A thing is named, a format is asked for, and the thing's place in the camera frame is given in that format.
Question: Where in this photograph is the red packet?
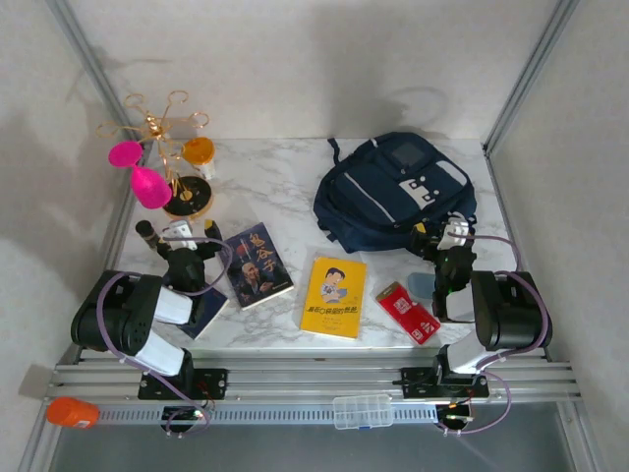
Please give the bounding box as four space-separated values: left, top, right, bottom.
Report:
375 280 442 345

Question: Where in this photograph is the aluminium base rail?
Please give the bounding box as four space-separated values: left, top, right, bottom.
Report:
43 343 584 404

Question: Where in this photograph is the pink goblet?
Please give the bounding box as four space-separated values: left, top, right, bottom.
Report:
130 165 173 211

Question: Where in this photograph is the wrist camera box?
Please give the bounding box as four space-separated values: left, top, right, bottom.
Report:
161 220 199 250
438 213 474 250

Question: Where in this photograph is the aluminium frame post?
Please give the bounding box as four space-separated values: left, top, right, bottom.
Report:
46 0 148 158
481 0 576 156

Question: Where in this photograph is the small grey blue case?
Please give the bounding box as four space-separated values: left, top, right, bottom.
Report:
406 271 438 299

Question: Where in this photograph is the clear plastic compartment box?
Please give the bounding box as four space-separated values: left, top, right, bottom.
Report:
332 394 395 431

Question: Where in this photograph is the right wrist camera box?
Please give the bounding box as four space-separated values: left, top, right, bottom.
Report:
438 213 474 250

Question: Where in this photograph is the dark book with portrait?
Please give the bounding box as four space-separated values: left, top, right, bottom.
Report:
220 222 295 311

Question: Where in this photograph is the navy notebook with gold label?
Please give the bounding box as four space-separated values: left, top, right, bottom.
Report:
179 287 231 341

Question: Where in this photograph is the yellow cartoon cover book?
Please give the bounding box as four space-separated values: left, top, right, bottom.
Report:
299 255 369 341

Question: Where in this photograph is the orange cylinder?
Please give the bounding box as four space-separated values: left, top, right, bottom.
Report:
46 396 101 429

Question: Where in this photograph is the grey slotted cable duct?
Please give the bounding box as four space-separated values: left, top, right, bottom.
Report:
92 403 441 425

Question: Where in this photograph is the aluminium side rail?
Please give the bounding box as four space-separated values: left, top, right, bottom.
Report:
484 147 605 472
19 147 148 472

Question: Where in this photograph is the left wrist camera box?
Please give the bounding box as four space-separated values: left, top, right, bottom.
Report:
161 220 199 250

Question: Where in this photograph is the gold wire cup stand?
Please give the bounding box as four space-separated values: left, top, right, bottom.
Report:
96 89 216 221

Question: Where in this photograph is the small black bottle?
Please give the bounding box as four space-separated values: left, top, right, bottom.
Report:
136 220 166 253

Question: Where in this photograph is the orange goblet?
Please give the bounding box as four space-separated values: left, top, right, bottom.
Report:
181 136 218 179

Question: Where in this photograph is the navy blue backpack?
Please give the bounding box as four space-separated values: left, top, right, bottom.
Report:
313 131 479 255

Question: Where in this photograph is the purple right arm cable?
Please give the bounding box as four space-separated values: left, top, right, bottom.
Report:
431 230 552 437

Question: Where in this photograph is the black control board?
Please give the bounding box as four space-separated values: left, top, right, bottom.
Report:
434 400 476 434
161 405 210 437

